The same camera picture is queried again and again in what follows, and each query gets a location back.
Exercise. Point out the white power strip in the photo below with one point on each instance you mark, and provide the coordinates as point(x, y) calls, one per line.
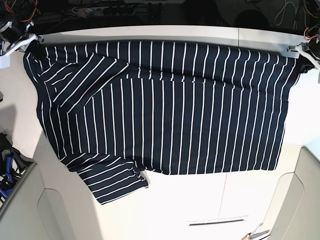
point(106, 11)

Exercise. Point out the blue black clamps pile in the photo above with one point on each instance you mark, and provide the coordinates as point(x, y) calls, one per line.
point(12, 167)

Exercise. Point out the grey seat left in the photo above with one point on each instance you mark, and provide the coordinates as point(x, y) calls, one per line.
point(37, 208)

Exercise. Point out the grey seat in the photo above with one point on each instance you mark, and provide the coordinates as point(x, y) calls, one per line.
point(294, 211)
point(37, 208)

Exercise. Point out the grey seat right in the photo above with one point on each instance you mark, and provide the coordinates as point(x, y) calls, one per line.
point(294, 211)

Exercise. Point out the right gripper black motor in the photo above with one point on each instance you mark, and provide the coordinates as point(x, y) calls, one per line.
point(15, 36)

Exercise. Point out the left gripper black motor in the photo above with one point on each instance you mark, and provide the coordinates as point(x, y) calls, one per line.
point(309, 50)

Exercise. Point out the navy white striped T-shirt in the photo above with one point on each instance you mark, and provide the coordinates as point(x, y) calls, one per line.
point(111, 110)

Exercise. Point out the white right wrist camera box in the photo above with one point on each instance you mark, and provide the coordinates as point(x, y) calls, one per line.
point(4, 61)

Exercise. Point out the grey tool at bottom edge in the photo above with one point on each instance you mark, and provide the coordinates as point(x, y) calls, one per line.
point(257, 234)

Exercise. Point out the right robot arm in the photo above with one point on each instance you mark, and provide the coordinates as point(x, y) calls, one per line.
point(16, 20)

